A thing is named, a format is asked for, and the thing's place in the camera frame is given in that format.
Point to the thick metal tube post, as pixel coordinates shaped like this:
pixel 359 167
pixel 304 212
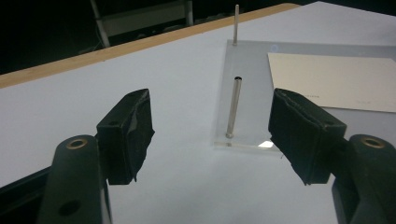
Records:
pixel 233 109

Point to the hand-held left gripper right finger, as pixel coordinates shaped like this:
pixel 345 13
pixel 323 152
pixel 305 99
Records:
pixel 299 133

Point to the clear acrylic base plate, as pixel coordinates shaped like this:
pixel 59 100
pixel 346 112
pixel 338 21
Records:
pixel 252 67

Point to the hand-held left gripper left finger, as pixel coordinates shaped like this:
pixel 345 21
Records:
pixel 124 140

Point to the thin metal rod post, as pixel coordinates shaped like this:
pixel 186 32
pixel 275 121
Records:
pixel 236 25

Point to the cream paper card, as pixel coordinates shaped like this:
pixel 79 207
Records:
pixel 336 77

